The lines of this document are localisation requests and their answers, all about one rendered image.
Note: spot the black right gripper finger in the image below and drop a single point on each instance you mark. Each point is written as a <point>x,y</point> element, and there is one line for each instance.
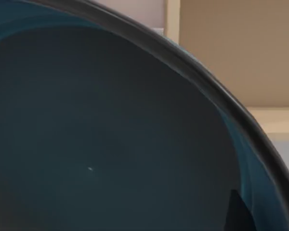
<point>239,214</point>

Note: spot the dark blue bowl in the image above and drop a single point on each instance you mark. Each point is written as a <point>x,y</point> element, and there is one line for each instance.
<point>110,120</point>

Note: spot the wooden open shelf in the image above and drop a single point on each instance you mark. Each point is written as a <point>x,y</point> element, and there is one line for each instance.
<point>231,48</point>

